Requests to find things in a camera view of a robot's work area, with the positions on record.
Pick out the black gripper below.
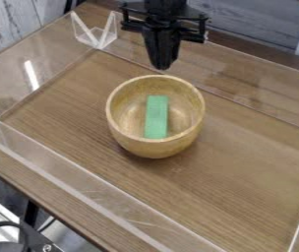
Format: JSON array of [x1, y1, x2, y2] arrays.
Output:
[[119, 2, 210, 69]]

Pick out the green rectangular block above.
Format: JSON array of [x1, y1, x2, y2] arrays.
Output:
[[144, 95, 170, 139]]

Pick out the brown wooden bowl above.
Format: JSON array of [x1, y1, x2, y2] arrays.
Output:
[[106, 75, 206, 158]]

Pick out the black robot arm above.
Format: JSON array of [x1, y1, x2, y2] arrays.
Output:
[[119, 0, 210, 70]]

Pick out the clear acrylic tray barrier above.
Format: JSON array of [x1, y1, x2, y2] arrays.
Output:
[[0, 5, 299, 252]]

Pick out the black table leg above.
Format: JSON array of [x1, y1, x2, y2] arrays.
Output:
[[24, 201, 39, 226]]

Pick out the black cable loop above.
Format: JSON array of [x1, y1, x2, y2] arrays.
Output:
[[0, 221, 39, 252]]

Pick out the black metal bracket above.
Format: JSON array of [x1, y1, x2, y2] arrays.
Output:
[[20, 222, 64, 252]]

